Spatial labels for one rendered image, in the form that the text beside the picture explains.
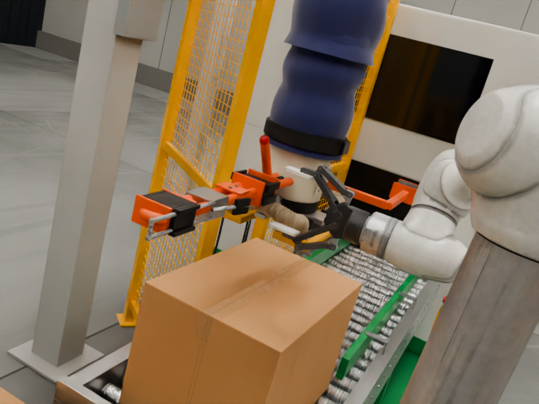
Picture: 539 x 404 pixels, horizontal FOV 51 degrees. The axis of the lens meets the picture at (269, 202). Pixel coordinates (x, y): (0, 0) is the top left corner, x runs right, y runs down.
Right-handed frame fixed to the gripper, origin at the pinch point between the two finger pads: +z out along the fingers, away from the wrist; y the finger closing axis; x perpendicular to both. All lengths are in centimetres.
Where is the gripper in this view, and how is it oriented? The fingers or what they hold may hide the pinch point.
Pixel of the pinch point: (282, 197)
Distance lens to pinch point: 129.0
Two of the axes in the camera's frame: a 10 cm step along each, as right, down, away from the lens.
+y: -2.6, 9.3, 2.7
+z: -8.7, -3.4, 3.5
